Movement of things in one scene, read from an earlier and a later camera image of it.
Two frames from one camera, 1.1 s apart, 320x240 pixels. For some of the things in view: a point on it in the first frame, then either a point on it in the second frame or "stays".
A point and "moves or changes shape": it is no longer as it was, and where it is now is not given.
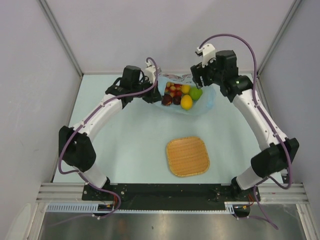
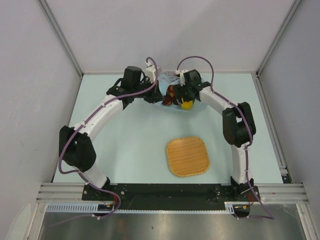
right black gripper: x=198 y=71 -> x=179 y=90
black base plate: x=132 y=196 stays
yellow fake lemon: x=186 y=102 stays
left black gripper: x=154 y=95 stays
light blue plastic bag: x=200 y=106 moves or changes shape
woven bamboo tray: x=188 y=156 stays
